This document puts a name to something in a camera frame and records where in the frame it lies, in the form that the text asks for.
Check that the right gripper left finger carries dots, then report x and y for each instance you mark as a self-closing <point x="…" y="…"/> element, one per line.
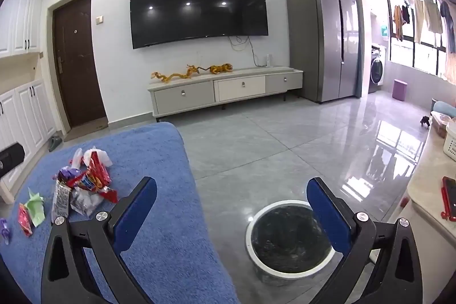
<point x="66" y="274"/>

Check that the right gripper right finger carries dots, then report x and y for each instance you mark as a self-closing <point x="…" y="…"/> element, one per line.
<point x="396" y="276"/>

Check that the green paper wrapper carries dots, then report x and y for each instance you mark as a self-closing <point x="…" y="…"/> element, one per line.
<point x="35" y="207"/>

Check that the purple plastic wrapper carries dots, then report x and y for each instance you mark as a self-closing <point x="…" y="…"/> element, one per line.
<point x="67" y="173"/>

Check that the pink small snack packet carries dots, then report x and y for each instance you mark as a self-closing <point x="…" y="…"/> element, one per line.
<point x="24" y="220"/>

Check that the silver brown snack bag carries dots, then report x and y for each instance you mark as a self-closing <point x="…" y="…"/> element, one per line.
<point x="60" y="201"/>

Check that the red snack wrapper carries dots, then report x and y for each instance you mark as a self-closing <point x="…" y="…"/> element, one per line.
<point x="96" y="177"/>

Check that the clear plastic wrapper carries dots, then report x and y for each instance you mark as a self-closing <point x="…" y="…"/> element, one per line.
<point x="84" y="202"/>

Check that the white round trash bin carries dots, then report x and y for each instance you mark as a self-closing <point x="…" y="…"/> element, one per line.
<point x="286" y="243"/>

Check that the grey slippers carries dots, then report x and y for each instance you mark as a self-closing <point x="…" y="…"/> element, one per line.
<point x="54" y="142"/>

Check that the beige counter table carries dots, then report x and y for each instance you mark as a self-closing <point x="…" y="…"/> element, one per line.
<point x="424" y="187"/>

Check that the red phone on counter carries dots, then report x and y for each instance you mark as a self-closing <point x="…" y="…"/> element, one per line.
<point x="448" y="192"/>

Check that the blue fluffy bed cover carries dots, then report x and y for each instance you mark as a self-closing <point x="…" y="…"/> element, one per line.
<point x="172" y="257"/>

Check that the white plastic basket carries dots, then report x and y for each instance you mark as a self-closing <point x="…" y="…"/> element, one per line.
<point x="449" y="147"/>

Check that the dark brown entrance door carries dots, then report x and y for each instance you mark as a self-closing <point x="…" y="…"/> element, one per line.
<point x="74" y="61"/>

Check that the small black dog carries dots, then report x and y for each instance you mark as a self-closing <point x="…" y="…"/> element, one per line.
<point x="425" y="121"/>

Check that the white TV cabinet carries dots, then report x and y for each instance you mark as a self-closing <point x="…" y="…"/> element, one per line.
<point x="207" y="90"/>

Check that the purple storage stool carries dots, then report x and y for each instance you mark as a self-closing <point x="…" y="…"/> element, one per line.
<point x="399" y="90"/>

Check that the golden dragon ornament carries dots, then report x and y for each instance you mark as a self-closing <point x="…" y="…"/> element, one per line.
<point x="191" y="70"/>

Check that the white washing machine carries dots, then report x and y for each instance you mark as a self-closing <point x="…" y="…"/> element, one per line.
<point x="377" y="67"/>

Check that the golden tiger ornament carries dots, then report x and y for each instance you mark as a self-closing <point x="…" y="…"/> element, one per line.
<point x="217" y="69"/>

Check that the grey double-door refrigerator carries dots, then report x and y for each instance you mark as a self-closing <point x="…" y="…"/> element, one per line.
<point x="324" y="45"/>

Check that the white wall cabinets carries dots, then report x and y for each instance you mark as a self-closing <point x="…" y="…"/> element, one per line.
<point x="26" y="117"/>

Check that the black wall television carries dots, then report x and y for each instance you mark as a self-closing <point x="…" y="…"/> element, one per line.
<point x="163" y="21"/>

